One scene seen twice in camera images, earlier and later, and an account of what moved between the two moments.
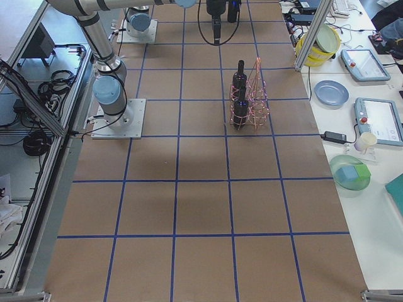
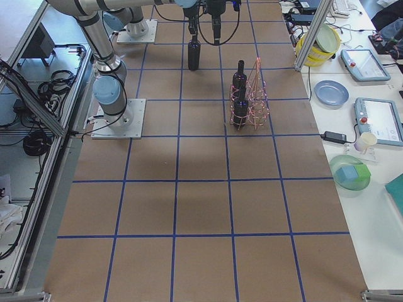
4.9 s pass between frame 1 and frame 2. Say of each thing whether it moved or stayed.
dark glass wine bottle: moved
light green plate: stayed
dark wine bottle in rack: stayed
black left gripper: stayed
